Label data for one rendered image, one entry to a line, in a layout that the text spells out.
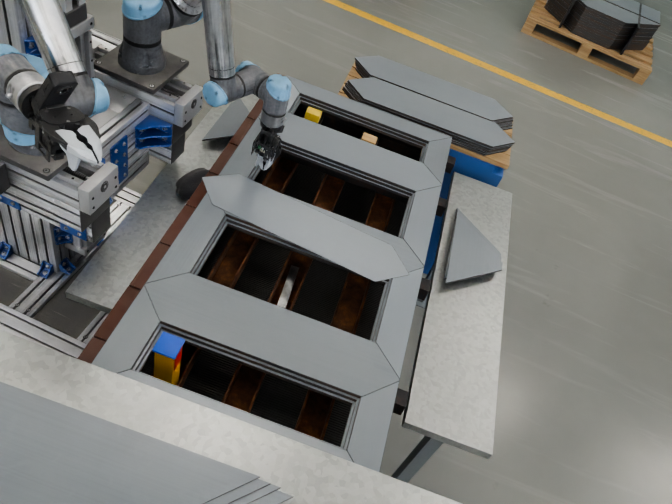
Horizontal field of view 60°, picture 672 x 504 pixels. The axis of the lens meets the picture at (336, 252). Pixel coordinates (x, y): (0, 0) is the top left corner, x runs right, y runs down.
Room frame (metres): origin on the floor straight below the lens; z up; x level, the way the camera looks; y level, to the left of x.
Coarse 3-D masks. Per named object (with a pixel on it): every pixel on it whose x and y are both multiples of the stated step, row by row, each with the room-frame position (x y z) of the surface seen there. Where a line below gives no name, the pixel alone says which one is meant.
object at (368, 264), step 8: (368, 240) 1.38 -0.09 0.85; (376, 240) 1.39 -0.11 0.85; (368, 248) 1.35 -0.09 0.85; (376, 248) 1.36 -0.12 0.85; (384, 248) 1.37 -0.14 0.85; (360, 256) 1.30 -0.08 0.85; (368, 256) 1.31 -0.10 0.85; (376, 256) 1.32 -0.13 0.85; (384, 256) 1.34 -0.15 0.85; (360, 264) 1.27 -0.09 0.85; (368, 264) 1.28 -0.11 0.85; (376, 264) 1.29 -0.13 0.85; (360, 272) 1.23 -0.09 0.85; (368, 272) 1.25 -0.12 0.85; (376, 272) 1.26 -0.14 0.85
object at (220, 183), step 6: (234, 174) 1.45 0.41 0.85; (216, 180) 1.39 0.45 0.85; (222, 180) 1.40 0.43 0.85; (228, 180) 1.41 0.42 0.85; (210, 186) 1.36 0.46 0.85; (216, 186) 1.37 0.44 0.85; (222, 186) 1.38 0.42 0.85; (210, 192) 1.33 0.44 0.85; (216, 192) 1.34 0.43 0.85; (222, 192) 1.35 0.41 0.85; (210, 198) 1.31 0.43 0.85; (216, 198) 1.32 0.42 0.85
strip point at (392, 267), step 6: (390, 252) 1.36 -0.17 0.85; (390, 258) 1.34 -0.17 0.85; (396, 258) 1.35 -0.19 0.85; (384, 264) 1.30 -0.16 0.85; (390, 264) 1.31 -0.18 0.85; (396, 264) 1.32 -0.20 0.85; (402, 264) 1.33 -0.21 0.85; (384, 270) 1.28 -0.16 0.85; (390, 270) 1.29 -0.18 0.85; (396, 270) 1.30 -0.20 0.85; (402, 270) 1.31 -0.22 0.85; (378, 276) 1.25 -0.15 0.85; (384, 276) 1.25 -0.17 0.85; (390, 276) 1.26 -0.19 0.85; (396, 276) 1.27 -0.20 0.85; (402, 276) 1.28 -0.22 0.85
